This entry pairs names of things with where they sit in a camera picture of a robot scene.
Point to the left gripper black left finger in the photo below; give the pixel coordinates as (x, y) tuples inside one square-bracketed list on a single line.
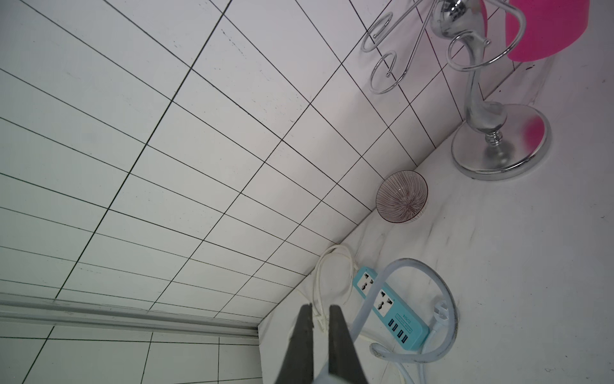
[(297, 366)]

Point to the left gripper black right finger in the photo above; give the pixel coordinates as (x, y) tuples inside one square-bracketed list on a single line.
[(344, 364)]

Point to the teal power strip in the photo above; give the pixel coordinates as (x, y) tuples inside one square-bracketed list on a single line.
[(409, 330)]

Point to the striped small bowl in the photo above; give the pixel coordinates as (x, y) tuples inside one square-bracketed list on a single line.
[(402, 197)]

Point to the pink plastic wine glass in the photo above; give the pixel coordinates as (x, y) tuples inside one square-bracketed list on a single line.
[(538, 29)]

